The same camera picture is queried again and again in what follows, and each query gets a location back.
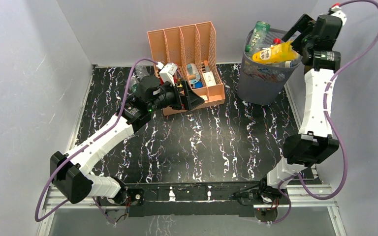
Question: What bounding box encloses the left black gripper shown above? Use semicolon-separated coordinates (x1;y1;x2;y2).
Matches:
149;80;204;113

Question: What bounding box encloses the clear bottle red blue label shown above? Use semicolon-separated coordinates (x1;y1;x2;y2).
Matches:
273;38;281;45

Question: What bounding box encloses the yellow juice bottle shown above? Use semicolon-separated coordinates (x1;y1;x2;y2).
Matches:
252;41;299;64

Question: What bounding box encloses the green tinted bottle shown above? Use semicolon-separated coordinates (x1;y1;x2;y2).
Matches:
245;21;270;53

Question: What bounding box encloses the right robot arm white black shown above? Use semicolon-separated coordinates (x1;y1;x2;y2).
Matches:
234;9;347;204

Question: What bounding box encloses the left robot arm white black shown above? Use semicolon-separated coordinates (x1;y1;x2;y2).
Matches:
50;76;205;205

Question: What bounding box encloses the grey mesh waste bin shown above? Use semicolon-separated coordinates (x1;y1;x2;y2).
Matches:
237;29;302;106

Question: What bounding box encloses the white carton box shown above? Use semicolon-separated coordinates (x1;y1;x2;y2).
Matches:
203;71;217;87

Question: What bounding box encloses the peach desk organizer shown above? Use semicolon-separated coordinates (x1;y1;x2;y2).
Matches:
147;22;225;108

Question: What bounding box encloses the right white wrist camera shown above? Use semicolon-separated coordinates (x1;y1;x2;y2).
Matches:
327;3;347;26

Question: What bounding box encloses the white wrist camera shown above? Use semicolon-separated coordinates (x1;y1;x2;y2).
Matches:
159;62;178;86
327;3;347;26

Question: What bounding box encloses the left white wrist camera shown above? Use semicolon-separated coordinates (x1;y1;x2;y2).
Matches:
159;62;178;86

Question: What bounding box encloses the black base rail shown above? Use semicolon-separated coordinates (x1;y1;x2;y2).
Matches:
124;180;291;219

